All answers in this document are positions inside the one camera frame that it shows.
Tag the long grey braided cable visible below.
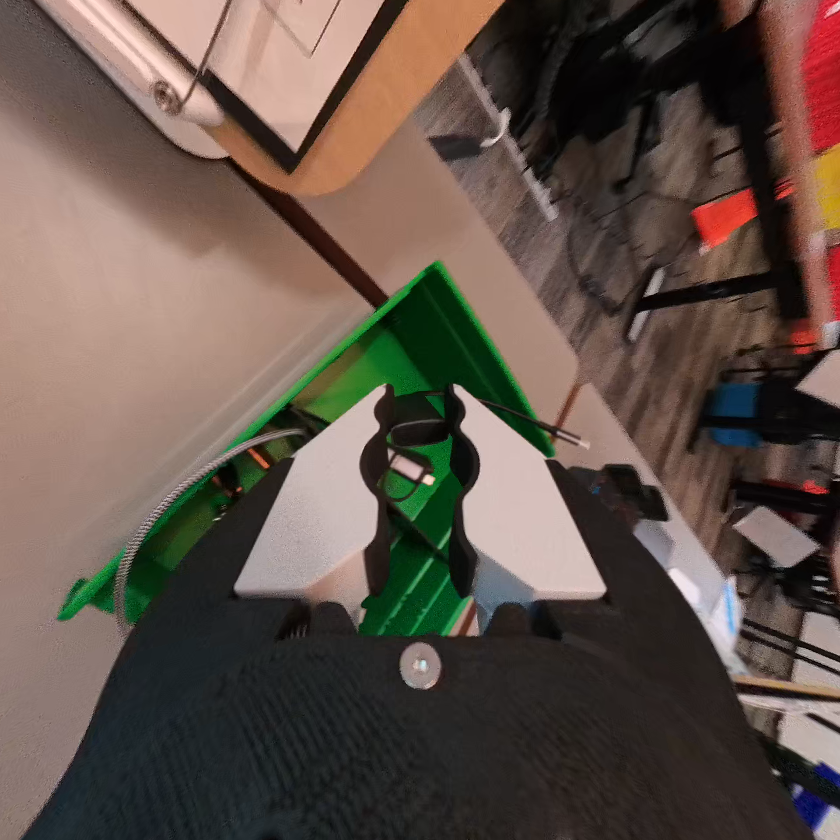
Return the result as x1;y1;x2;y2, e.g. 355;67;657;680
113;427;309;634

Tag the black charger with cable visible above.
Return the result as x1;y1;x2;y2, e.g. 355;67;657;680
453;392;590;451

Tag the grey usb-c cable plug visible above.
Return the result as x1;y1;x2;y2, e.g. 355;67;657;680
387;453;437;488

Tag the wooden clipboard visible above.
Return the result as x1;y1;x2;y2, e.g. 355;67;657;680
33;0;506;198

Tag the small black device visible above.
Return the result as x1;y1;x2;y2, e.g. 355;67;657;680
567;462;670;524

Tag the blue box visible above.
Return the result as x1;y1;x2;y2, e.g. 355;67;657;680
705;384;765;448

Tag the black looped cable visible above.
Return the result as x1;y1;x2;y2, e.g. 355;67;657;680
388;394;454;448

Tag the white paper sheet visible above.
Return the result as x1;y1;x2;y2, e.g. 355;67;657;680
128;0;388;155

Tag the orange flat object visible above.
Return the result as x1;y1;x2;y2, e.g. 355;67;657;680
690;189;762;252

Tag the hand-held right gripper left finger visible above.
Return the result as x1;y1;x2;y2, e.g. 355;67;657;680
234;385;396;631

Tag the green plastic bin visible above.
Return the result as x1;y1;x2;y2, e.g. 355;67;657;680
58;261;556;637

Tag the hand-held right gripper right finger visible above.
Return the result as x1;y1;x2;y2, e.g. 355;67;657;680
444;384;606;632

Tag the white power strip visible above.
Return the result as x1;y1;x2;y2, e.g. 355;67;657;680
456;52;560;222

